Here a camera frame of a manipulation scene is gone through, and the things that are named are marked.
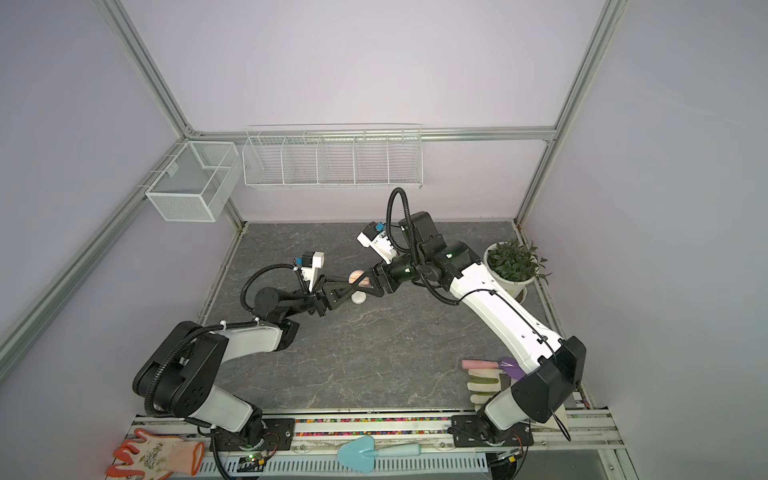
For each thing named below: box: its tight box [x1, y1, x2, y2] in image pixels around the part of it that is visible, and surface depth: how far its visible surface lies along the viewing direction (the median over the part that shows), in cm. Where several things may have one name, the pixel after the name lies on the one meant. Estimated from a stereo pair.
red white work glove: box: [107, 428, 205, 480], surface depth 71 cm
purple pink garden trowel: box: [461, 357, 526, 380], surface depth 85 cm
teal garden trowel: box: [338, 435, 422, 473], surface depth 72 cm
